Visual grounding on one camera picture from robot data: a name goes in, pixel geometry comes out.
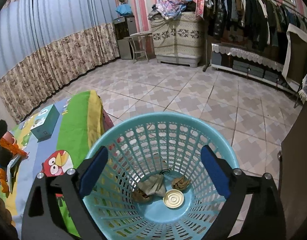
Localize crumpled brown paper trash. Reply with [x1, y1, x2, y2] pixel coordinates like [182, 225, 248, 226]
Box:
[171, 176, 191, 191]

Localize brown trash scrap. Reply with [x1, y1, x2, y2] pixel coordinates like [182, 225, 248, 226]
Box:
[132, 189, 152, 204]

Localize crumpled grey paper trash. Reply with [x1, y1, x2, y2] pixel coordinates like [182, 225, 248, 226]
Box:
[137, 174, 166, 197]

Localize orange snack bag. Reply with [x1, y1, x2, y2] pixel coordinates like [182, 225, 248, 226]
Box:
[0, 131, 28, 158]

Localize teal cardboard box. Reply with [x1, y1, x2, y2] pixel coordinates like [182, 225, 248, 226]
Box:
[30, 104, 60, 141]

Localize colourful cartoon table cloth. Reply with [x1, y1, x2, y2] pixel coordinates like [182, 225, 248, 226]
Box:
[0, 90, 113, 237]

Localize dark wooden furniture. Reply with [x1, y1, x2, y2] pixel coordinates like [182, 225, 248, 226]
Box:
[279, 103, 307, 239]

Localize round metal can lid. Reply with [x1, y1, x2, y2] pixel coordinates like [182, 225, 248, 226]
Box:
[163, 189, 184, 209]

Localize blue and floral curtain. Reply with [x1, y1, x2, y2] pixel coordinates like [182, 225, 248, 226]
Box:
[0, 0, 119, 122]

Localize teal plastic laundry basket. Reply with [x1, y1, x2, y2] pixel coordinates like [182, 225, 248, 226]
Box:
[83, 112, 239, 239]

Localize grey water dispenser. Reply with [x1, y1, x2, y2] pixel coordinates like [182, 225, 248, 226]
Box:
[113, 15, 137, 60]

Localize white framed board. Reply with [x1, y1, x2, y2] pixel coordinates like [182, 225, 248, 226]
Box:
[282, 24, 307, 92]

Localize small folding table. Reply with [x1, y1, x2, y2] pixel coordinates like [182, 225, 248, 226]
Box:
[124, 31, 152, 63]

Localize low shelf with lace cover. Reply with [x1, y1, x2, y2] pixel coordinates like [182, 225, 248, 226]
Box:
[209, 43, 294, 93]

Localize blue bag on dispenser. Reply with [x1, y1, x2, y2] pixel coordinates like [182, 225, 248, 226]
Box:
[115, 4, 133, 17]

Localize cabinet with patterned cover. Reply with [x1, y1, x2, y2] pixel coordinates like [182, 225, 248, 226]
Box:
[150, 12, 204, 68]

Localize clothes rack with garments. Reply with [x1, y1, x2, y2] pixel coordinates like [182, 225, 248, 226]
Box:
[196, 0, 307, 63]

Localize pile of colourful clothes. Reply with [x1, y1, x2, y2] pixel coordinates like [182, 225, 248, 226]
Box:
[147, 0, 196, 21]

